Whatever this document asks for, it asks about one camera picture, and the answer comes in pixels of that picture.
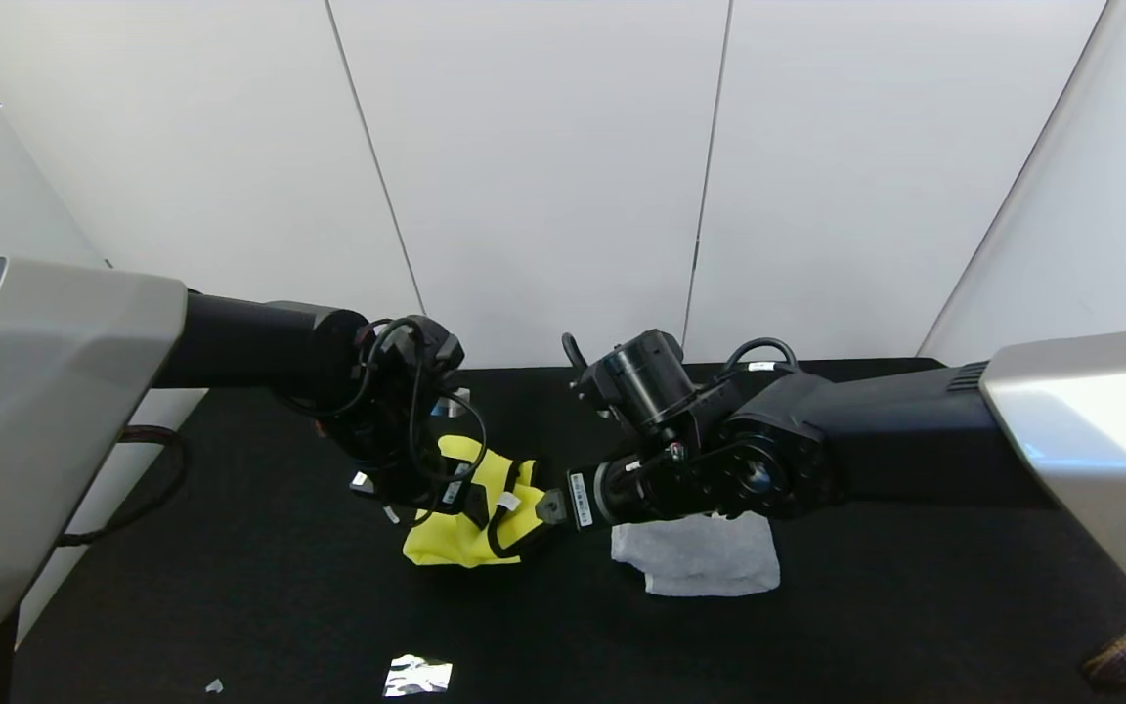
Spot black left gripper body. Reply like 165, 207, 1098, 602
414, 455, 473, 514

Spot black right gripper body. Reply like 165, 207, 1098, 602
565, 456, 648, 533

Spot yellow towel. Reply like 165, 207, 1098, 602
403, 435, 550, 569

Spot grey towel with orange marks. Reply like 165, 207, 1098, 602
610, 510, 781, 597

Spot crumpled silver foil scrap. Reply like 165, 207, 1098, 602
385, 653, 454, 697

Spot black table cloth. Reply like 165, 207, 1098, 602
11, 360, 1126, 704

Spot black left wrist cables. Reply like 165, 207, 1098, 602
275, 315, 489, 524

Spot black wrist cables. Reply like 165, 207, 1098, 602
561, 332, 801, 421
275, 315, 489, 524

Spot black right wrist cables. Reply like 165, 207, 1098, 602
561, 332, 801, 421

